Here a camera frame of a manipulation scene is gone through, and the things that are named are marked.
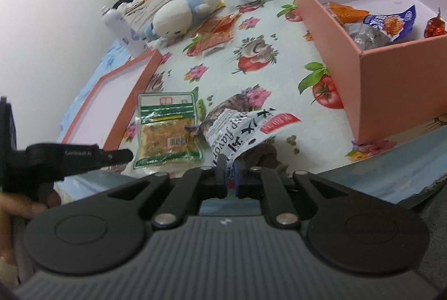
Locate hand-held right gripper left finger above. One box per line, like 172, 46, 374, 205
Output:
108, 159, 228, 229

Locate white spray bottle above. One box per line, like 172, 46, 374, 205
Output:
101, 5, 149, 56

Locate green snack packet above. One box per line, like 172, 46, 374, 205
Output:
133, 91, 204, 169

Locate pink cardboard box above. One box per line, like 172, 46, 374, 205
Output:
282, 0, 447, 144

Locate person's left hand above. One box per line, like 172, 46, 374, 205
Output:
0, 193, 61, 228

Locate blue snack packet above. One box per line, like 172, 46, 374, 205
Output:
362, 4, 418, 42

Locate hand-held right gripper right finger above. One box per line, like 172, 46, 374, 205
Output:
235, 159, 351, 229

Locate white and blue plush toy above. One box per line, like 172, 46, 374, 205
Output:
144, 0, 226, 41

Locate pink box lid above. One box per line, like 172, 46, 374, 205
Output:
61, 49, 164, 151

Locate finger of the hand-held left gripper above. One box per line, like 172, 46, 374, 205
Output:
99, 148, 134, 167

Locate orange transparent snack packet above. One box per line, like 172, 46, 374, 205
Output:
188, 33, 230, 57
199, 13, 244, 42

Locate red foil snack packet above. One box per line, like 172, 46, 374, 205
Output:
424, 7, 447, 39

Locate white black-print snack packet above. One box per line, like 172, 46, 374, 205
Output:
200, 94, 303, 182

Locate silver snack packet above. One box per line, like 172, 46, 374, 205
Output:
344, 22, 390, 51

